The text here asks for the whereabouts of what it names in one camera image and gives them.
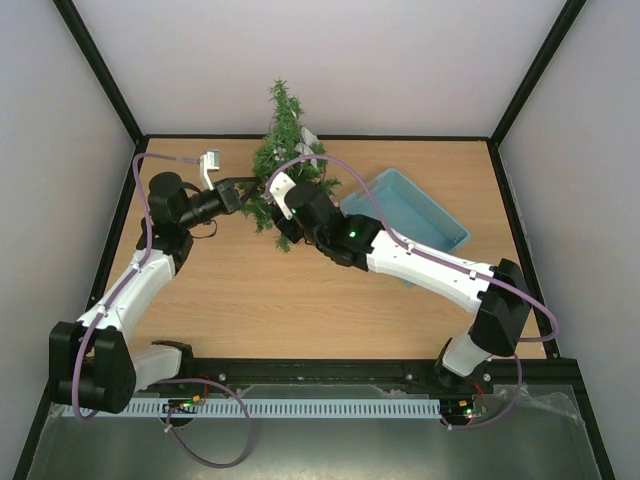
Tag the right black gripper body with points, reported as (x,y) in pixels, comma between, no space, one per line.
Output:
(283,228)

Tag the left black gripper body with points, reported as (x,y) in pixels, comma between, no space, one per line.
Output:
(227,205)

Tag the small green christmas tree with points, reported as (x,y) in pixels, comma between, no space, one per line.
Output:
(287,139)

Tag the light blue plastic basket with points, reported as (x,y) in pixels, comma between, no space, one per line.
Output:
(410,211)

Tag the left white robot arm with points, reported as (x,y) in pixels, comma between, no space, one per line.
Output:
(102,333)

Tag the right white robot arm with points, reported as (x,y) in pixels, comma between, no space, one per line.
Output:
(362,242)

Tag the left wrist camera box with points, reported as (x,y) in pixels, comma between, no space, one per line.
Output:
(209,163)

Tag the white cable duct rail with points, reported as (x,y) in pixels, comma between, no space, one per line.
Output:
(287,408)

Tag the black frame rail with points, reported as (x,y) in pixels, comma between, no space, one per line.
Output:
(320,370)

